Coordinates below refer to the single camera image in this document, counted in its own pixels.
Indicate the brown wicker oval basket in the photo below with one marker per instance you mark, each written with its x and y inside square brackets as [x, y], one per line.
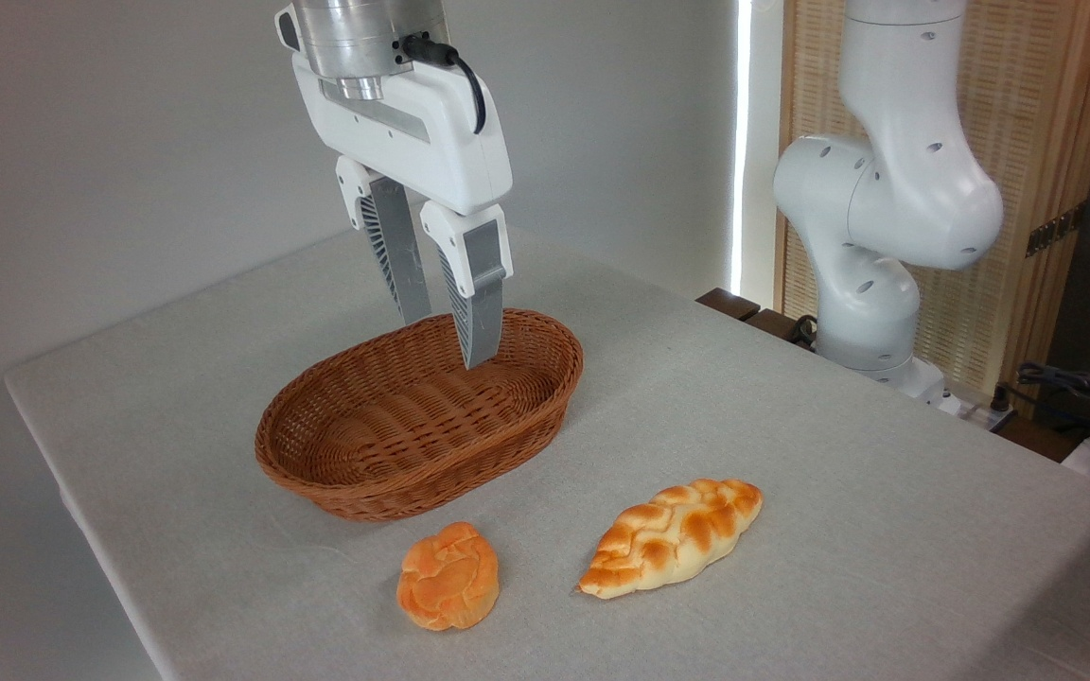
[394, 426]

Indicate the white power strip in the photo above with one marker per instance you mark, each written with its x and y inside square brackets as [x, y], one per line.
[975, 412]

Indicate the dark metal screen hinge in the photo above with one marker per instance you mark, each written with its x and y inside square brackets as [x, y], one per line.
[1056, 230]

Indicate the long braided bread loaf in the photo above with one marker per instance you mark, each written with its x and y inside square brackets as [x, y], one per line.
[668, 539]

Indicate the round orange bread roll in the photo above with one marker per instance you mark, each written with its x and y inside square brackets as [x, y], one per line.
[446, 582]

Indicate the grey tablecloth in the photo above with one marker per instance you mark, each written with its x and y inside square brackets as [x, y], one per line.
[838, 454]

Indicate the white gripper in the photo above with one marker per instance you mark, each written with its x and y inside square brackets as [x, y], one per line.
[413, 132]

